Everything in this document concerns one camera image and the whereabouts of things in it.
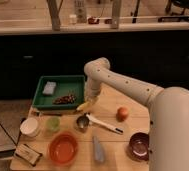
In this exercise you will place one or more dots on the metal measuring cup white handle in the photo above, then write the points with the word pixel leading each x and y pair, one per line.
pixel 84 120

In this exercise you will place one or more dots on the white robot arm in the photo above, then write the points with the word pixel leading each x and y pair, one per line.
pixel 168 110

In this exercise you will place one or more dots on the green plastic tray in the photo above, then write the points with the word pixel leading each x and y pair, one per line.
pixel 65 85

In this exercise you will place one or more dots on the brown white wallet box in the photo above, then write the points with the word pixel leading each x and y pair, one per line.
pixel 28 154

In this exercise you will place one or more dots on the wooden post left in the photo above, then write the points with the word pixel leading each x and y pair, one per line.
pixel 54 15

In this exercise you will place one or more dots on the white ceramic cup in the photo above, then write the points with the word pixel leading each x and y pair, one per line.
pixel 30 127

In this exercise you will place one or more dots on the green plastic cup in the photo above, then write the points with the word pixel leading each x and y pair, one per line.
pixel 53 124

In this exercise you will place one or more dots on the brown grape bunch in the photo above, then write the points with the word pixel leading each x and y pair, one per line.
pixel 65 99

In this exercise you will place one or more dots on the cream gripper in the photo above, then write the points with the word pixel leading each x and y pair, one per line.
pixel 92 100

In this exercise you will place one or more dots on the grey blue sponge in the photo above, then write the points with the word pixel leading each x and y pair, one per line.
pixel 49 88

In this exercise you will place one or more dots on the wooden post right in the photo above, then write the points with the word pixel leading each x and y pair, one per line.
pixel 116 10

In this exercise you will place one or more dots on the yellow banana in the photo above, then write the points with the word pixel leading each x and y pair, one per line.
pixel 84 106

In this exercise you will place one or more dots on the white bottle on shelf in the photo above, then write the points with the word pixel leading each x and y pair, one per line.
pixel 73 19

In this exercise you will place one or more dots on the red object on shelf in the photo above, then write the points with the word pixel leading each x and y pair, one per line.
pixel 93 20

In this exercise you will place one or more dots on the dark purple bowl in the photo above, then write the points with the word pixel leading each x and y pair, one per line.
pixel 139 146

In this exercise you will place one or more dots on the orange fruit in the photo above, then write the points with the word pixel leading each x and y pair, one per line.
pixel 122 114

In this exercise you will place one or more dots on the orange plastic bowl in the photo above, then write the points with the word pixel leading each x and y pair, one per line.
pixel 62 150

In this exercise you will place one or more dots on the wooden post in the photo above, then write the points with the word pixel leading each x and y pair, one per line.
pixel 54 15
pixel 116 10

